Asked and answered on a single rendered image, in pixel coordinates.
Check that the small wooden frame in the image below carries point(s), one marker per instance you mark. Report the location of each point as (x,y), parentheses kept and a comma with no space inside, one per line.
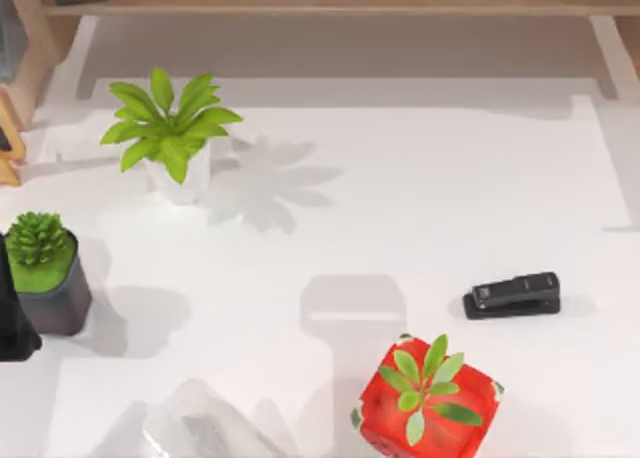
(10,163)

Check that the green plant in red pot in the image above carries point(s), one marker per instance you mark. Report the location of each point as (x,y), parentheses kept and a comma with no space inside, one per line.
(425,403)

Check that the black stapler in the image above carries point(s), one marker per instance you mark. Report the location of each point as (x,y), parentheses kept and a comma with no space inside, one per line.
(515,293)

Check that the green succulent in grey pot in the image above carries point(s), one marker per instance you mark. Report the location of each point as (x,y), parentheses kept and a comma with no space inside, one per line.
(47,278)

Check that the green plant in white pot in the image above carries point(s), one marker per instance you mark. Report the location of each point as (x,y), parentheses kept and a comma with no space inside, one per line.
(172,138)

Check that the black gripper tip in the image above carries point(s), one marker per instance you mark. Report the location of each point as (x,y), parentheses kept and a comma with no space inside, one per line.
(12,323)

